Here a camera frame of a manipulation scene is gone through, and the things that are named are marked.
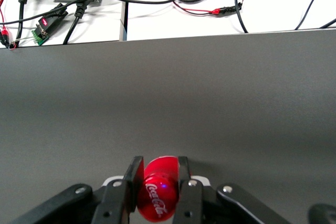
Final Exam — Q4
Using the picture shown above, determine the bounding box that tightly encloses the red black wire connector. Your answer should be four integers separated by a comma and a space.
211, 5, 243, 17

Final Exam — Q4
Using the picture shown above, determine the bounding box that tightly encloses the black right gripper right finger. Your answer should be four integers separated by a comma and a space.
173, 155, 291, 224

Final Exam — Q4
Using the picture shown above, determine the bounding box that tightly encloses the black power cord with plug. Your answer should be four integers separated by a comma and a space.
13, 0, 36, 41
62, 0, 89, 45

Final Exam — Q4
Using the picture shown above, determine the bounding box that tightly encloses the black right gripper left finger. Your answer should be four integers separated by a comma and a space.
10, 155, 145, 224

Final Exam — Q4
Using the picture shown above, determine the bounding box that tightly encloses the black adapter with green terminal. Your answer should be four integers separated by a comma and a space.
31, 3, 69, 47

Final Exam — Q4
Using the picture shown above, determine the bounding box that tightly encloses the red coke bottle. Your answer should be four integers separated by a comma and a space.
136, 155, 181, 222

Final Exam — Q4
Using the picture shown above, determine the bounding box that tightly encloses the red alligator clip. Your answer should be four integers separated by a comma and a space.
0, 25, 17, 51

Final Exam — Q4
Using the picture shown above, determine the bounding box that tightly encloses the black looped cable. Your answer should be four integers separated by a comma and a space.
233, 0, 249, 34

